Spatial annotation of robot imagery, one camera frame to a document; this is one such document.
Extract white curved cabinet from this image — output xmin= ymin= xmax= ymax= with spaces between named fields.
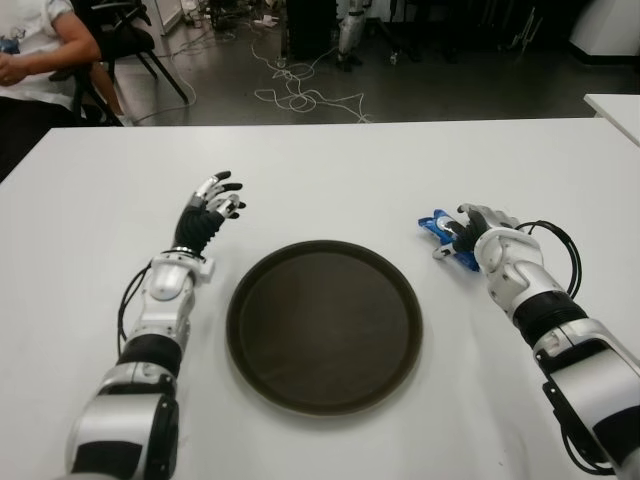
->
xmin=569 ymin=0 xmax=640 ymax=66

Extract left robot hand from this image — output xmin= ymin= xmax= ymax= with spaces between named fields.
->
xmin=173 ymin=169 xmax=249 ymax=259

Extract black cabinet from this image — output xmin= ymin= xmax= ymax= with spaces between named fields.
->
xmin=282 ymin=0 xmax=344 ymax=61

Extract blue Oreo packet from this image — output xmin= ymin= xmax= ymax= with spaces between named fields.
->
xmin=417 ymin=208 xmax=481 ymax=274

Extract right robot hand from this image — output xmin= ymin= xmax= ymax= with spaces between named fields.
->
xmin=432 ymin=202 xmax=521 ymax=261

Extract white panel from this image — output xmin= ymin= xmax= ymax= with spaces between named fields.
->
xmin=149 ymin=0 xmax=189 ymax=36

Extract thin grey floor cable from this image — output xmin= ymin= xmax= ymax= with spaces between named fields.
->
xmin=134 ymin=39 xmax=221 ymax=124

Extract seated person white shirt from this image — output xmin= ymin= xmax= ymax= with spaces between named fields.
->
xmin=0 ymin=0 xmax=136 ymax=174

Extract grey metal stand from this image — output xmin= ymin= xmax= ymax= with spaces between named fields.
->
xmin=509 ymin=4 xmax=546 ymax=51

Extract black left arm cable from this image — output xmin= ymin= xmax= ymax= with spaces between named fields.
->
xmin=117 ymin=264 xmax=154 ymax=356

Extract black chair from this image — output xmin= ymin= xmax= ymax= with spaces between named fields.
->
xmin=49 ymin=64 xmax=125 ymax=126
xmin=74 ymin=0 xmax=194 ymax=104

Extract thick white floor cable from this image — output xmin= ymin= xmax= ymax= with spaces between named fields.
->
xmin=249 ymin=34 xmax=374 ymax=124

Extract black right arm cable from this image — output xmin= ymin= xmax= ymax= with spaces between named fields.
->
xmin=514 ymin=219 xmax=582 ymax=301

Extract neighbouring white table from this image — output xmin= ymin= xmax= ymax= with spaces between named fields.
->
xmin=584 ymin=92 xmax=640 ymax=146

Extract round dark brown tray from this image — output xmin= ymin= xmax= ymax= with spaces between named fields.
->
xmin=224 ymin=239 xmax=425 ymax=416

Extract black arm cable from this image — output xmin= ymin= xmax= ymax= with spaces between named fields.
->
xmin=514 ymin=219 xmax=582 ymax=301
xmin=117 ymin=264 xmax=154 ymax=356

